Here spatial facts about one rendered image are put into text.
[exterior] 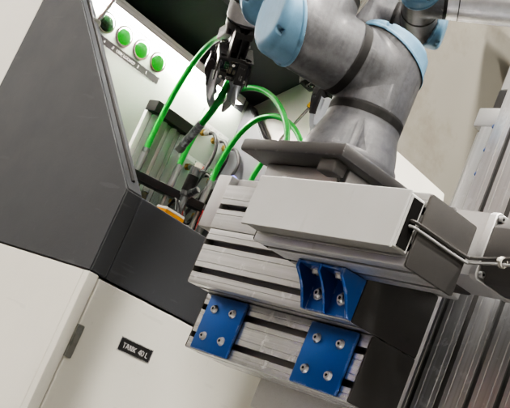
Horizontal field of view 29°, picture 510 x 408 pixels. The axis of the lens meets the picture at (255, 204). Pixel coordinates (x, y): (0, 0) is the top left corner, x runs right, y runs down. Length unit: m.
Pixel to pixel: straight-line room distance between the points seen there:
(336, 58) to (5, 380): 0.82
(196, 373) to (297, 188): 0.82
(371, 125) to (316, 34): 0.15
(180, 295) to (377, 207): 0.84
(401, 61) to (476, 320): 0.39
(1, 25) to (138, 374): 0.95
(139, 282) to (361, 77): 0.61
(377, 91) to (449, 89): 3.90
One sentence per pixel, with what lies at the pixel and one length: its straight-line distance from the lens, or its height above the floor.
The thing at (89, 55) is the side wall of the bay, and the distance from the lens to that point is 2.07.
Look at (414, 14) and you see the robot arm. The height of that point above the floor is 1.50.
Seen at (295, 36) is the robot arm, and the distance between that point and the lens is 1.41.
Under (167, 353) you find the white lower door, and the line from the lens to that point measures 1.91.
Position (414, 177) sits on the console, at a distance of 2.99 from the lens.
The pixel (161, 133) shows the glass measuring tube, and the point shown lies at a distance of 2.47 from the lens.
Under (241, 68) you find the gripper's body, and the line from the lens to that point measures 1.96.
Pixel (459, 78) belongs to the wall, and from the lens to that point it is 5.41.
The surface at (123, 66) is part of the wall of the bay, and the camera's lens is 2.42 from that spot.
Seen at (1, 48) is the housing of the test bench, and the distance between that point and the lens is 2.37.
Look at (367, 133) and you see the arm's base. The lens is 1.43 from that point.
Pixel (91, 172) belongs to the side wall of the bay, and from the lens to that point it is 1.87.
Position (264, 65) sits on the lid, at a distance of 2.62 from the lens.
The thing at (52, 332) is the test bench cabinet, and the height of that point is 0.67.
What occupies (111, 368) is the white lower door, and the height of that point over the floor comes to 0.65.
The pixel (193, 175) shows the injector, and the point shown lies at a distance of 2.20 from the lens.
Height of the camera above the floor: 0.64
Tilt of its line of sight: 12 degrees up
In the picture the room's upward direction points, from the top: 23 degrees clockwise
